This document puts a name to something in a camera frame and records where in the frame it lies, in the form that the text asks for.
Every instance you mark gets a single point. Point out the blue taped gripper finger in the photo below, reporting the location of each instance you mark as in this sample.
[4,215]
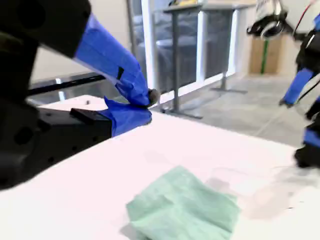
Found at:
[107,55]
[125,118]
[297,87]

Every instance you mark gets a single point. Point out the pale green T-shirt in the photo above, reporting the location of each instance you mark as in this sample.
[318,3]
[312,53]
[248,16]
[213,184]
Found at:
[185,205]

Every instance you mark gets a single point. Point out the cardboard box with green stripe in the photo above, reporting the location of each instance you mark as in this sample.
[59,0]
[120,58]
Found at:
[275,57]

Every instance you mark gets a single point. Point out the white framed glass partition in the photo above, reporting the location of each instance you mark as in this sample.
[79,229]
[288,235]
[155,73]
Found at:
[147,50]

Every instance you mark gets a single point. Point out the black metal bar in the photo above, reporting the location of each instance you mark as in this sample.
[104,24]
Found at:
[75,81]

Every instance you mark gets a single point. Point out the grey legged desk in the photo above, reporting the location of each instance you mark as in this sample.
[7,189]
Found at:
[176,62]

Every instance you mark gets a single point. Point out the yellow black object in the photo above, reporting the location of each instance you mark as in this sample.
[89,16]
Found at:
[186,2]

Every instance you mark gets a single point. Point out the camera box with silver face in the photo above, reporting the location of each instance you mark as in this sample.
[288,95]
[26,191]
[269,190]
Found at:
[268,23]

